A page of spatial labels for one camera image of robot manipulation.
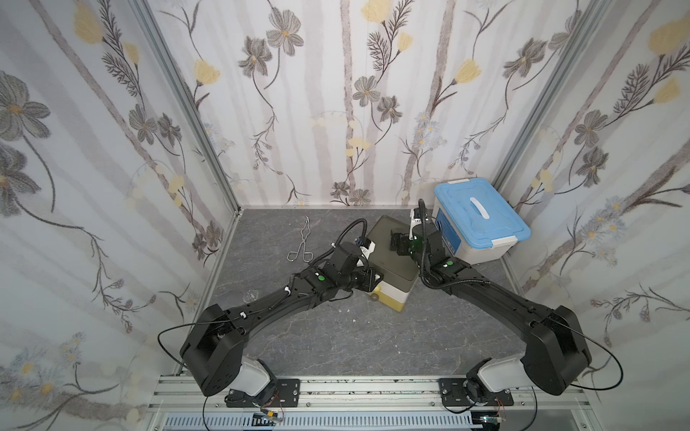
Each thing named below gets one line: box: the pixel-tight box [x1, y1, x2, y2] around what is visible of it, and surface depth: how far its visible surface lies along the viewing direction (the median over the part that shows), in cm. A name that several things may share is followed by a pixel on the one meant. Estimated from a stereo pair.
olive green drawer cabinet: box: [367, 215, 420, 313], surface depth 82 cm
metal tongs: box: [286, 215, 314, 264], surface depth 111 cm
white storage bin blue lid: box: [432, 177, 532, 264], surface depth 98 cm
